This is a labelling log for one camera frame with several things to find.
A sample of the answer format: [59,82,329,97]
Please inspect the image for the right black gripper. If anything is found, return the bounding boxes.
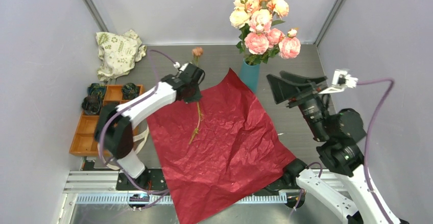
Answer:
[263,69,328,139]

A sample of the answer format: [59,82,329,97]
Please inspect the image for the small brown rose stem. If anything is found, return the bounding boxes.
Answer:
[188,47,205,145]

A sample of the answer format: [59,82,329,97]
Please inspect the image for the pink rose stem large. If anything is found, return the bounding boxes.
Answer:
[267,28,301,59]

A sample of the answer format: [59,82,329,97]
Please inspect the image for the cream printed ribbon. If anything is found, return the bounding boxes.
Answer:
[99,127,149,177]

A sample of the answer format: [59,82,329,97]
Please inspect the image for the pink flower bouquet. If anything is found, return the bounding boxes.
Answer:
[244,9,272,63]

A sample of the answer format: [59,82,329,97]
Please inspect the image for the dark red wrapping paper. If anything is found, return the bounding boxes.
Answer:
[147,69,295,223]

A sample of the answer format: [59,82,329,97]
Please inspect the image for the cream white rose stem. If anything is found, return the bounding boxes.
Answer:
[229,0,254,57]

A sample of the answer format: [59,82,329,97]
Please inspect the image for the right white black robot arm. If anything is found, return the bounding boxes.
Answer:
[267,69,403,223]

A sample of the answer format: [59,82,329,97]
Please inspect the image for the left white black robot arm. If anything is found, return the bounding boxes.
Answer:
[94,63,205,190]

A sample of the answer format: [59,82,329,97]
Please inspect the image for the teal cylindrical vase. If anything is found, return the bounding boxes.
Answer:
[239,60,260,93]

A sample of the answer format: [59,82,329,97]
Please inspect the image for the dark rolled item top-right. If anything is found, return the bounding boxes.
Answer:
[121,83,140,100]

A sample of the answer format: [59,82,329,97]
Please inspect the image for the cream printed cloth bag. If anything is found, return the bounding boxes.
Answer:
[95,29,147,82]

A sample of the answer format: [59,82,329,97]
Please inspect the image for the dark rolled item top-left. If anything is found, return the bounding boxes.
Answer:
[87,83,107,98]

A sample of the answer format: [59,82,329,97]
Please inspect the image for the dark rolled item left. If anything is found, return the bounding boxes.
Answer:
[81,95,102,115]

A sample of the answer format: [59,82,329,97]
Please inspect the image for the orange compartment tray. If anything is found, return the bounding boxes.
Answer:
[69,85,144,157]

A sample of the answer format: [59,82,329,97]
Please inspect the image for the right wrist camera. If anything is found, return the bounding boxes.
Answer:
[319,69,358,94]

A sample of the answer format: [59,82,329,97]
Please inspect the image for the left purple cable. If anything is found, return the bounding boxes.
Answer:
[98,49,180,210]

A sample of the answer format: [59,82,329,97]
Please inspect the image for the purple cable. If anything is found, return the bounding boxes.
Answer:
[287,78,396,224]
[98,49,180,210]

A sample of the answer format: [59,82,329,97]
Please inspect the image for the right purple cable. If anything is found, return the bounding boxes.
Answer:
[287,78,396,224]

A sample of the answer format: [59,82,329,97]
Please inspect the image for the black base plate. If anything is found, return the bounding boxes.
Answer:
[115,168,300,195]

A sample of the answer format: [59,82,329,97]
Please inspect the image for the aluminium rail frame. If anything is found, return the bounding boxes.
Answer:
[64,169,350,205]

